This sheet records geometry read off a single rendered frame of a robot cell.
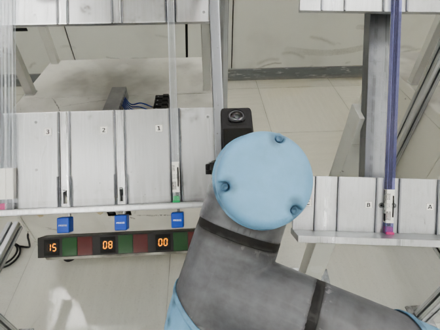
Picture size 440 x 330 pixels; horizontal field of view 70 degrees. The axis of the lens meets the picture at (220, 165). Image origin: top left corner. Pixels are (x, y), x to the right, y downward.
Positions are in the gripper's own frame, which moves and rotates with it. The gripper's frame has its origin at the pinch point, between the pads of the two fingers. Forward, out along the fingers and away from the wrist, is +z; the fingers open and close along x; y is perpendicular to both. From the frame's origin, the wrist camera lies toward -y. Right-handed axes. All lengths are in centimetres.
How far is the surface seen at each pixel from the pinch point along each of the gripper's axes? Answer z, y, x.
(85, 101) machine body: 54, -28, -46
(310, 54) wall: 180, -95, 80
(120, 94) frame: 48, -29, -33
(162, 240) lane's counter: 6.7, 13.6, -13.8
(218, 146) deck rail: 4.5, -4.8, -1.8
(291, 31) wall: 168, -108, 63
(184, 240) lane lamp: 6.7, 13.8, -9.4
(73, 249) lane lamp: 6.7, 14.6, -31.4
